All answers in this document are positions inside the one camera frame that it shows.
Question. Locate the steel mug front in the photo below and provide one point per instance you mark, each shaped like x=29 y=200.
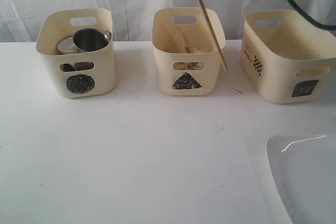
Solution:
x=90 y=39

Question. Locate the white plastic bowl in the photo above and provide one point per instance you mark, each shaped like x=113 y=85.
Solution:
x=66 y=46

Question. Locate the stainless steel bowl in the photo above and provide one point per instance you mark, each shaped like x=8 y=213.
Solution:
x=67 y=67

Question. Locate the white square plate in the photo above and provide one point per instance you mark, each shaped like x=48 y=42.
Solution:
x=303 y=169

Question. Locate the cream bin with triangle mark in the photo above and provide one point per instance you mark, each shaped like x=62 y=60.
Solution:
x=168 y=57

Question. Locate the cream bin with circle mark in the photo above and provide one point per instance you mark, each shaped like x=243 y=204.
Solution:
x=98 y=80

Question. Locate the cream bin with square mark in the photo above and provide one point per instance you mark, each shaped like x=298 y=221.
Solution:
x=287 y=59

